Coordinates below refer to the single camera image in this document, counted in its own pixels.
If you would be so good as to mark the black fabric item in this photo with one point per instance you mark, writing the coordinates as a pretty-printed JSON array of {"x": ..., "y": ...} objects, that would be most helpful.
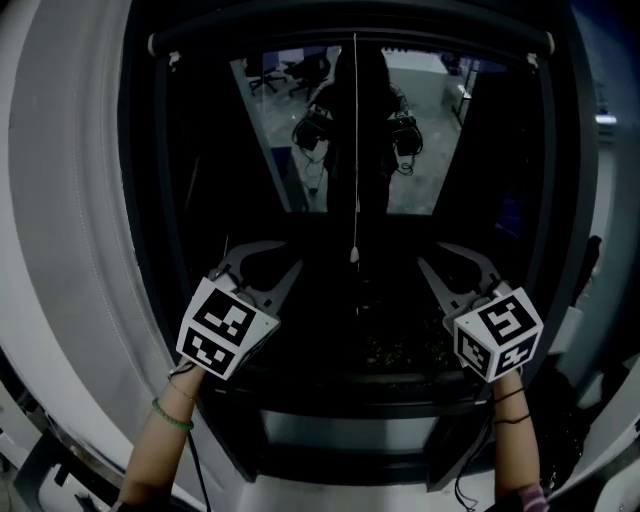
[{"x": 591, "y": 262}]

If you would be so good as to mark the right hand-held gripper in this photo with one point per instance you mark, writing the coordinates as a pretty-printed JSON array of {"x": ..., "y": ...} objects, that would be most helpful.
[{"x": 500, "y": 335}]

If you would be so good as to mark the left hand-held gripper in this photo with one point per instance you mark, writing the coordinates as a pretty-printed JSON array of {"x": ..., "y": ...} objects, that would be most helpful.
[{"x": 225, "y": 330}]

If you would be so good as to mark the black roller window blind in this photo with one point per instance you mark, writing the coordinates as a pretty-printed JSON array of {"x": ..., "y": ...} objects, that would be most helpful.
[{"x": 300, "y": 41}]

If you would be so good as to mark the person's shirt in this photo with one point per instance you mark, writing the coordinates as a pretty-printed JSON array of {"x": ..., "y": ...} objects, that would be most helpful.
[{"x": 532, "y": 500}]

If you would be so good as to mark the person's left forearm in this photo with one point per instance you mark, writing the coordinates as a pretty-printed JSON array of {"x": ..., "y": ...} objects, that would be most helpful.
[{"x": 160, "y": 450}]

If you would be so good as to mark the person's right forearm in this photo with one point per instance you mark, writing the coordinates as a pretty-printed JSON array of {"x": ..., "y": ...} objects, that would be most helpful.
[{"x": 515, "y": 450}]

